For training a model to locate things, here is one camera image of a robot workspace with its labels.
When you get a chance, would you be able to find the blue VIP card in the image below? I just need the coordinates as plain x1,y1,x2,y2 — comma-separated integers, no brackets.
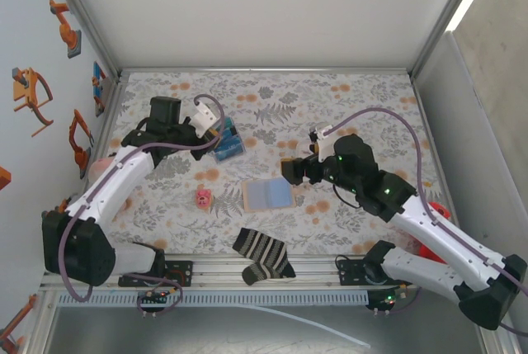
220,117,241,143
214,139,247,164

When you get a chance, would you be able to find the clear plastic card box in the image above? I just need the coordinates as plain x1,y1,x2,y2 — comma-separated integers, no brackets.
207,116,248,164

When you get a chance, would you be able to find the small clear round container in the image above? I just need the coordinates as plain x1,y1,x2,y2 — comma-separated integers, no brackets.
295,138,317,159

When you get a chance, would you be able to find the small pink toy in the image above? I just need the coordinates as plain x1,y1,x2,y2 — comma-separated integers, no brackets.
196,189,214,210

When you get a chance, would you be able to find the floral table mat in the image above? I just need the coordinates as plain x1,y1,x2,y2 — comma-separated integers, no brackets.
80,71,451,256

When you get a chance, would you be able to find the pink plush toy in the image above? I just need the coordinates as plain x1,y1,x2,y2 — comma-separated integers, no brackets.
85,154,133,214

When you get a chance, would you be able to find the black and beige striped sock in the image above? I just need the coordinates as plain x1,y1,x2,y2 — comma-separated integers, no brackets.
232,227,297,287

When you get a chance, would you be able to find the red toy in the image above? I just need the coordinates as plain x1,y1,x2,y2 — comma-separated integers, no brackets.
413,200,455,265

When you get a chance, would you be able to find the black controller board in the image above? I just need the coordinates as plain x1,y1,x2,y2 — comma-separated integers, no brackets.
137,290,171,309
365,287,408,314

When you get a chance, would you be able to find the aluminium frame rail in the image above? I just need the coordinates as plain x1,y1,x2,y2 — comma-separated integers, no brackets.
411,74,468,255
118,66,413,75
39,253,496,291
68,73,130,257

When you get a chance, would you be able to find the blue and orange wall sticker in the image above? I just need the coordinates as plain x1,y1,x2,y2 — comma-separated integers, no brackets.
91,60,111,118

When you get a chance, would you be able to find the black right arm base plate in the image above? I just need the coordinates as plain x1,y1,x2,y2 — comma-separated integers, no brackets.
337,257,413,287

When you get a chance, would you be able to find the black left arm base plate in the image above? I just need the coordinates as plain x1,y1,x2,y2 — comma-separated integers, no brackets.
118,260,194,288

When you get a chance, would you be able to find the white slotted cable duct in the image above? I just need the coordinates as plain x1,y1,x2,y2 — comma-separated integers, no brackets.
57,291,370,306

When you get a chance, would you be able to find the aluminium frame post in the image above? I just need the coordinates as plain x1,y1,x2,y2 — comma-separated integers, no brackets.
40,0,125,78
411,0,491,78

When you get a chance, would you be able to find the short purple cable loop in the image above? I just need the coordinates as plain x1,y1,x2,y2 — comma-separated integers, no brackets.
137,285,183,319
373,283,426,316

